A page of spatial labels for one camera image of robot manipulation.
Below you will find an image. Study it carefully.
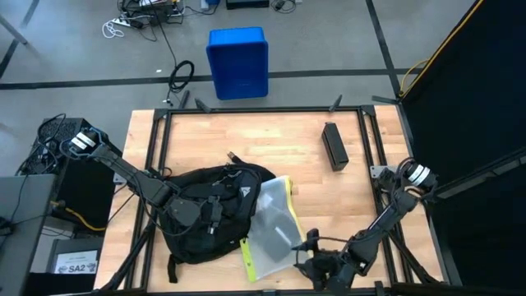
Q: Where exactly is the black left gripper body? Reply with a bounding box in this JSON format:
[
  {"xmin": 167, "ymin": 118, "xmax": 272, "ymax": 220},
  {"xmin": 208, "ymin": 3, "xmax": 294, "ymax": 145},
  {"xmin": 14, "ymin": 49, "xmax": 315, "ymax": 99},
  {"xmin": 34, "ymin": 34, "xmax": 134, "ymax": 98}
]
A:
[{"xmin": 165, "ymin": 195, "xmax": 204, "ymax": 228}]

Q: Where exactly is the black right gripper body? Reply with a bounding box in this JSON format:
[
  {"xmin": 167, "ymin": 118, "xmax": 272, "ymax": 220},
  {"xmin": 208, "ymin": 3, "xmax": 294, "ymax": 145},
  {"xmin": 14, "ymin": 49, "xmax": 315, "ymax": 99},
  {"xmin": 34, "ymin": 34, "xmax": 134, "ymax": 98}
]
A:
[{"xmin": 293, "ymin": 253, "xmax": 360, "ymax": 296}]

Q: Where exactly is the black backpack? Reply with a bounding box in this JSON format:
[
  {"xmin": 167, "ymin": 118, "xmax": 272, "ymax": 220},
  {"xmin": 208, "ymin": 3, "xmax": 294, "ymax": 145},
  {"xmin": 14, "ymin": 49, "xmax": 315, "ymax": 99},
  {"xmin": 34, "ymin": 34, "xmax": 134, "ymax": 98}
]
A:
[{"xmin": 158, "ymin": 150, "xmax": 277, "ymax": 284}]

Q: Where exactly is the black weekly pill organizer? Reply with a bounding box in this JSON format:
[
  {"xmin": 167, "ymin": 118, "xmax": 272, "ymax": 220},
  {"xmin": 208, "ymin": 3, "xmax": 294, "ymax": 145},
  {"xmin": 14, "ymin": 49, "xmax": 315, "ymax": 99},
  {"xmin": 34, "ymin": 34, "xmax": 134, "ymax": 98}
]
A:
[{"xmin": 321, "ymin": 121, "xmax": 350, "ymax": 173}]

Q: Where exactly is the black computer tower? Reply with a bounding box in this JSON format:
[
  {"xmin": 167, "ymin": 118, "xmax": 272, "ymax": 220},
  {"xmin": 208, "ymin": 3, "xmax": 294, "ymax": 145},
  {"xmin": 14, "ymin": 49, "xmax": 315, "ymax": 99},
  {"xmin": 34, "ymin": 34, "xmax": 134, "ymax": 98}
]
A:
[{"xmin": 18, "ymin": 118, "xmax": 123, "ymax": 231}]

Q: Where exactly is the dark grey box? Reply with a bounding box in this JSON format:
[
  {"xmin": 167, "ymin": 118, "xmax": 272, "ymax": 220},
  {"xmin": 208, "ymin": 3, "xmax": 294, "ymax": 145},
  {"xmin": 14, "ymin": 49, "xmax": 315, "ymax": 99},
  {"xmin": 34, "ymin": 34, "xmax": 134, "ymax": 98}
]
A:
[{"xmin": 45, "ymin": 237, "xmax": 104, "ymax": 275}]

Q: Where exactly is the white SA2 sign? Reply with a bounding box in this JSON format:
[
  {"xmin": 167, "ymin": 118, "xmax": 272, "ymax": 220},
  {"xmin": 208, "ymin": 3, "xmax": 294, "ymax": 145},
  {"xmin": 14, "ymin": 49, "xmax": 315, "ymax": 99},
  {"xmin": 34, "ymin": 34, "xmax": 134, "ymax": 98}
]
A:
[{"xmin": 53, "ymin": 249, "xmax": 99, "ymax": 275}]

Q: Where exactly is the blue plastic bin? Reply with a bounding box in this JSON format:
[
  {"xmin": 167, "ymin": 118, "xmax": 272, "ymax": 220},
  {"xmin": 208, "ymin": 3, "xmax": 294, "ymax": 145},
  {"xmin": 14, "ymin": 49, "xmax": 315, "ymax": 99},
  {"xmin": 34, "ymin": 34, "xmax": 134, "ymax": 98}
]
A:
[{"xmin": 205, "ymin": 25, "xmax": 270, "ymax": 101}]

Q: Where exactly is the grey desk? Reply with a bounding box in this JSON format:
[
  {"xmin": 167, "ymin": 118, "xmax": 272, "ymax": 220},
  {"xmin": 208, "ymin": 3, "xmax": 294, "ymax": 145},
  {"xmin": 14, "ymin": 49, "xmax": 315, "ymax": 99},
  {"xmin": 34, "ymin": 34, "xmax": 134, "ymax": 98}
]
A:
[{"xmin": 0, "ymin": 173, "xmax": 58, "ymax": 296}]

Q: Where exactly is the white power strip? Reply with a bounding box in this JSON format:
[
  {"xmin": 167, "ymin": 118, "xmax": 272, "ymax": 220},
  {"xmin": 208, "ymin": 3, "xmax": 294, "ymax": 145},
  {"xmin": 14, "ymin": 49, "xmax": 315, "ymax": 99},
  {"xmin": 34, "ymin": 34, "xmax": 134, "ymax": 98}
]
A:
[{"xmin": 101, "ymin": 16, "xmax": 143, "ymax": 40}]

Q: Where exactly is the flat black floor box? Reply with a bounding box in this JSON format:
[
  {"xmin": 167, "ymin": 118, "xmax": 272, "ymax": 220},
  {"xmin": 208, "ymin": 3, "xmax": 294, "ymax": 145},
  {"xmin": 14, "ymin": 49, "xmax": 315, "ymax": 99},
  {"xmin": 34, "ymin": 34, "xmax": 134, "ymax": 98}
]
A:
[{"xmin": 224, "ymin": 0, "xmax": 270, "ymax": 11}]

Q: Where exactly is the black curtain partition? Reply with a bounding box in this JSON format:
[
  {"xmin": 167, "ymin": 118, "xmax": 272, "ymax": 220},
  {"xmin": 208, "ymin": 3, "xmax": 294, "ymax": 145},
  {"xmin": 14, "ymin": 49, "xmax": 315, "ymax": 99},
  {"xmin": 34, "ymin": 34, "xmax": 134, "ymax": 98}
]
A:
[{"xmin": 396, "ymin": 0, "xmax": 526, "ymax": 296}]

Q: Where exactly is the grey pole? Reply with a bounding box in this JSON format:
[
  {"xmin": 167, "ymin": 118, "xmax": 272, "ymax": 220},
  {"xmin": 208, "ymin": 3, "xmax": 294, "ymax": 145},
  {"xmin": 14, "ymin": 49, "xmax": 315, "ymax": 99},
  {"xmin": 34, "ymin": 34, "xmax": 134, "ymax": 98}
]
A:
[{"xmin": 0, "ymin": 14, "xmax": 30, "ymax": 46}]

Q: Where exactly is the short yellow cable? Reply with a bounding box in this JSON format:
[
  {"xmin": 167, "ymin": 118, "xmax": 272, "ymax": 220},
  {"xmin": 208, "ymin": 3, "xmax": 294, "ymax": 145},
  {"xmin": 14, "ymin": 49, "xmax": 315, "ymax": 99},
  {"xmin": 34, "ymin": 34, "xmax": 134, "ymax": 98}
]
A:
[{"xmin": 49, "ymin": 200, "xmax": 108, "ymax": 233}]

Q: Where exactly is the silver bracket plate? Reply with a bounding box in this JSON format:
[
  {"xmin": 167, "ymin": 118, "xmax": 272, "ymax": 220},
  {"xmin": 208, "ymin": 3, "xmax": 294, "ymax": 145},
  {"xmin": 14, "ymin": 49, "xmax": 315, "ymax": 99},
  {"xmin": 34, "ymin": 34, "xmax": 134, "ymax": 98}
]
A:
[{"xmin": 368, "ymin": 164, "xmax": 398, "ymax": 179}]

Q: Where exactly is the black aluminium table frame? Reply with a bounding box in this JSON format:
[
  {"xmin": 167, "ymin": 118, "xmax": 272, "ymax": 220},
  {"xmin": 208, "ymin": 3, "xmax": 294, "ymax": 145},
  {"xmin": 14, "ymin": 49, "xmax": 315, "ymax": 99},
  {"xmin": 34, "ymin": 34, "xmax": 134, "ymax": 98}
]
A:
[{"xmin": 93, "ymin": 89, "xmax": 453, "ymax": 296}]

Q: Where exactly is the coiled black cable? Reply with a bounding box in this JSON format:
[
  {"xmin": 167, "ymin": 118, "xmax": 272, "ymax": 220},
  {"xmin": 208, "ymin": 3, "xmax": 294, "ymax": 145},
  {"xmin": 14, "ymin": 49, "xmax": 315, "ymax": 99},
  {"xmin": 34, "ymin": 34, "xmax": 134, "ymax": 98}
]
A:
[{"xmin": 165, "ymin": 59, "xmax": 196, "ymax": 106}]

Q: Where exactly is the floor electronics with cables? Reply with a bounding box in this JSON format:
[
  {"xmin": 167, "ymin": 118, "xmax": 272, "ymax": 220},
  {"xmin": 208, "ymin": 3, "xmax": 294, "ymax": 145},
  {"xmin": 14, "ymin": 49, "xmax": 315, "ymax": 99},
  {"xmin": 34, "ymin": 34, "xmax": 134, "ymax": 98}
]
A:
[{"xmin": 118, "ymin": 0, "xmax": 187, "ymax": 26}]

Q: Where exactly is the black charger with cable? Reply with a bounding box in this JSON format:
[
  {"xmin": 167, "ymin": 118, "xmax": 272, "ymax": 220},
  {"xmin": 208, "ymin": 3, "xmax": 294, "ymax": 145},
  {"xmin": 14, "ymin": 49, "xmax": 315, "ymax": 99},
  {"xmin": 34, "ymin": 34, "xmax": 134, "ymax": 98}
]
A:
[{"xmin": 270, "ymin": 0, "xmax": 304, "ymax": 13}]

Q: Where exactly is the long yellow cable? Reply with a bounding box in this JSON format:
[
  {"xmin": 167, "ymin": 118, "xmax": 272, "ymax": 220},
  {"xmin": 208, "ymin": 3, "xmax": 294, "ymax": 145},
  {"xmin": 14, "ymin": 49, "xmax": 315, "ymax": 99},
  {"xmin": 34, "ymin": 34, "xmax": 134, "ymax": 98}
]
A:
[{"xmin": 397, "ymin": 0, "xmax": 485, "ymax": 99}]

